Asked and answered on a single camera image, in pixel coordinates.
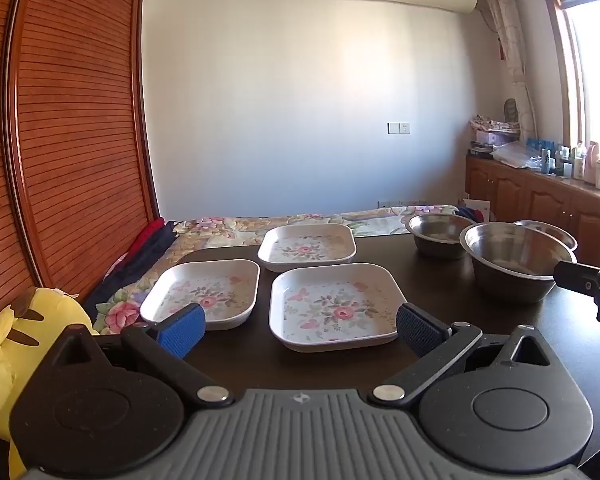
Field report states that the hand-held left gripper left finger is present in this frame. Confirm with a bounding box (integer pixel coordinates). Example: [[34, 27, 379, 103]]
[[42, 303, 233, 408]]

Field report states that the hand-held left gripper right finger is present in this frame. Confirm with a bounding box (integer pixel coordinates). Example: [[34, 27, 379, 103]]
[[371, 302, 563, 407]]

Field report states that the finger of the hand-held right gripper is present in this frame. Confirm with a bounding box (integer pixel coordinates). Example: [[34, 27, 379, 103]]
[[554, 259, 600, 297]]

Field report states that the floral square white plate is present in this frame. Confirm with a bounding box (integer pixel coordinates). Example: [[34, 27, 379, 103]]
[[269, 262, 407, 354], [257, 224, 357, 274], [140, 259, 260, 331]]

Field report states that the wide shallow steel bowl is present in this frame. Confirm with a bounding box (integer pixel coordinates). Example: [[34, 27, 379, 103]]
[[512, 219, 579, 252]]

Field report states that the deep round steel bowl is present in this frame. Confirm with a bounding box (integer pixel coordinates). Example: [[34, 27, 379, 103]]
[[459, 222, 578, 305]]

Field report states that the straight-sided steel bowl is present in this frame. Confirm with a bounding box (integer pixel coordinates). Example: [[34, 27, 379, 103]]
[[406, 213, 477, 261]]

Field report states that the wooden cabinet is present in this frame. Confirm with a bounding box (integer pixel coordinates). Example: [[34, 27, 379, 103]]
[[465, 154, 600, 272]]

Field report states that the navy and red cloth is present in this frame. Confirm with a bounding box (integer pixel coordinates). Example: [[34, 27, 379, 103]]
[[82, 217, 180, 332]]

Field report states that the row of toiletry bottles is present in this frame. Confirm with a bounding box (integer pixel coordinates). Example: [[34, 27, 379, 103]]
[[525, 136, 600, 202]]

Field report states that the floral blanket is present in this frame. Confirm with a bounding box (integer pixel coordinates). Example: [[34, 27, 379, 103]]
[[94, 204, 462, 336]]

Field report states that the white paper box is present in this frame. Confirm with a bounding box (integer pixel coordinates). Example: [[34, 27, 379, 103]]
[[461, 198, 492, 224]]

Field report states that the clear plastic bag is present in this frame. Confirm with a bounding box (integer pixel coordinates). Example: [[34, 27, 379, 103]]
[[490, 141, 548, 171]]

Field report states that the pink box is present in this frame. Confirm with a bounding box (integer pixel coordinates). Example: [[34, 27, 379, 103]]
[[472, 130, 519, 147]]

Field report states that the window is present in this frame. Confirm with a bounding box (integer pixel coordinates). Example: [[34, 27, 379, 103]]
[[535, 0, 600, 162]]

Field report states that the folded printed cloth stack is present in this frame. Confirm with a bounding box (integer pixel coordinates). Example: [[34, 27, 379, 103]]
[[469, 114, 522, 133]]

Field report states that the yellow plush toy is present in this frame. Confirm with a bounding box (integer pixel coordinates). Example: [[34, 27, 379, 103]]
[[0, 286, 101, 480]]

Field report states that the wooden louvred wardrobe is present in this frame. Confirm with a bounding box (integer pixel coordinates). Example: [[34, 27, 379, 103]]
[[0, 0, 162, 333]]

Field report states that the patterned beige curtain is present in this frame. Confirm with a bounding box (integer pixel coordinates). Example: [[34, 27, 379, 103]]
[[475, 0, 537, 142]]

